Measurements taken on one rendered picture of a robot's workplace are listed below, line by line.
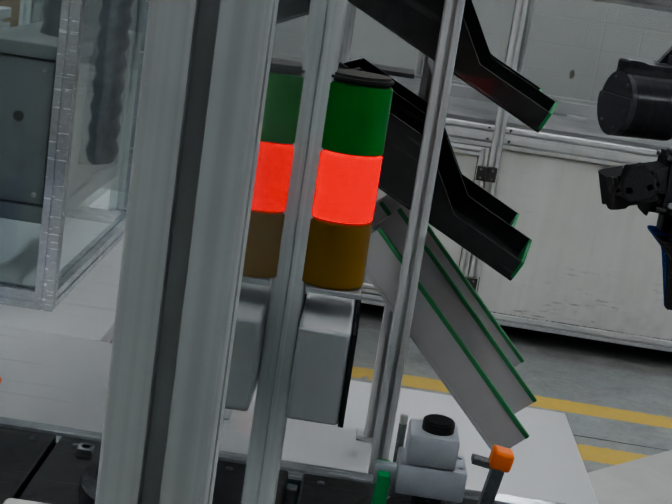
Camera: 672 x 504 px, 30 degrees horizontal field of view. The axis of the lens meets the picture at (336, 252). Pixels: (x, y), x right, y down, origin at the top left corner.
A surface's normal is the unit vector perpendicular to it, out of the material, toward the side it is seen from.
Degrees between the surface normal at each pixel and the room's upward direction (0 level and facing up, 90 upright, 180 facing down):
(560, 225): 90
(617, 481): 0
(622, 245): 90
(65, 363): 0
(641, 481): 0
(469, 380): 90
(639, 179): 88
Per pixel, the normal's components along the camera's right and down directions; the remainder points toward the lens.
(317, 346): -0.04, 0.23
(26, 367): 0.15, -0.96
